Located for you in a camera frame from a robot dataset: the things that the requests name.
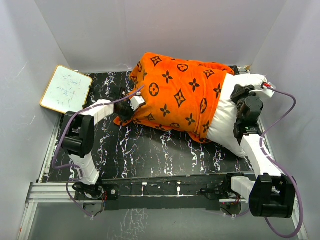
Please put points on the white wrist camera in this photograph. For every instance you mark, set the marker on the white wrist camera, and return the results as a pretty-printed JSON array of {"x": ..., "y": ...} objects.
[
  {"x": 266, "y": 91},
  {"x": 137, "y": 101}
]

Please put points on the aluminium frame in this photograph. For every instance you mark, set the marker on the aluminium frame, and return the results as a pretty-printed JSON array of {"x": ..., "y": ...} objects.
[{"x": 62, "y": 193}]

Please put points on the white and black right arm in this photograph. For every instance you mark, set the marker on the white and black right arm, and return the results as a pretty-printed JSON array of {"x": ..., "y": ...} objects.
[{"x": 272, "y": 193}]

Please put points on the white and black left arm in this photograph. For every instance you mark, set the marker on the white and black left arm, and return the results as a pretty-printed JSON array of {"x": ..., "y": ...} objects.
[{"x": 79, "y": 137}]

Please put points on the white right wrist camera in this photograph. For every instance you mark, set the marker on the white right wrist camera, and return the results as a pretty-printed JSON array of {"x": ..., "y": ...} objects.
[{"x": 266, "y": 91}]

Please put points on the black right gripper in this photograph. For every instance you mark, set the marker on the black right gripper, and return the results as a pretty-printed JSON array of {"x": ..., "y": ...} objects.
[{"x": 239, "y": 91}]

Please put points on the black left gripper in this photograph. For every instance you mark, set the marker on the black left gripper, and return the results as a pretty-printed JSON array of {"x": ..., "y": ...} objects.
[{"x": 128, "y": 117}]

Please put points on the white pillow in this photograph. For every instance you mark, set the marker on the white pillow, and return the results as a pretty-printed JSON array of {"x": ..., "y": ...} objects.
[{"x": 221, "y": 129}]

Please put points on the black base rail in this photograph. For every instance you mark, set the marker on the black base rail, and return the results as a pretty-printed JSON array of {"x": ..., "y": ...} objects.
[{"x": 202, "y": 191}]

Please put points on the orange patterned plush pillowcase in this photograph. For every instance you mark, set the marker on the orange patterned plush pillowcase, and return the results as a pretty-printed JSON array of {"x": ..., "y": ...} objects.
[{"x": 180, "y": 95}]

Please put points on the white board with wooden frame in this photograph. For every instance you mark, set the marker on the white board with wooden frame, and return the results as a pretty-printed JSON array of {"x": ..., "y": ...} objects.
[{"x": 66, "y": 91}]

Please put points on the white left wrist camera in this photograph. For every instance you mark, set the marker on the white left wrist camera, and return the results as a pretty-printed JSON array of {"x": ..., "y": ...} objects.
[{"x": 137, "y": 101}]

